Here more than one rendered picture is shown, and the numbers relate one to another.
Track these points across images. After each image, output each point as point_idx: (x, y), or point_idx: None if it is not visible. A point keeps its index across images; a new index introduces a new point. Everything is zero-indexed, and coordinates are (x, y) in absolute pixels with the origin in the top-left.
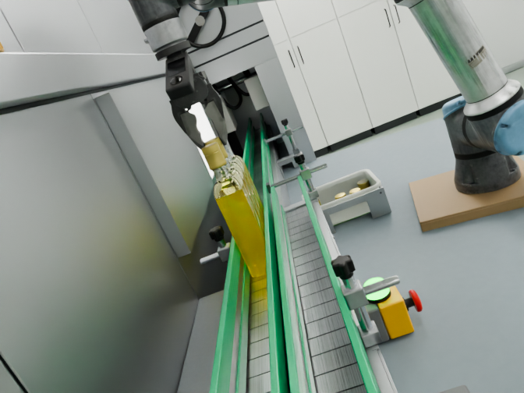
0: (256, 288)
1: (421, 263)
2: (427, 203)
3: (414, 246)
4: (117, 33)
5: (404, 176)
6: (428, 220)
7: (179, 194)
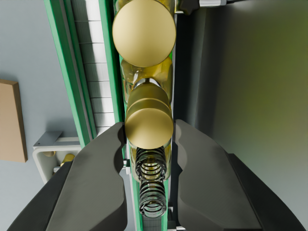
0: None
1: (20, 33)
2: (5, 113)
3: (26, 64)
4: None
5: (32, 180)
6: (3, 84)
7: (250, 104)
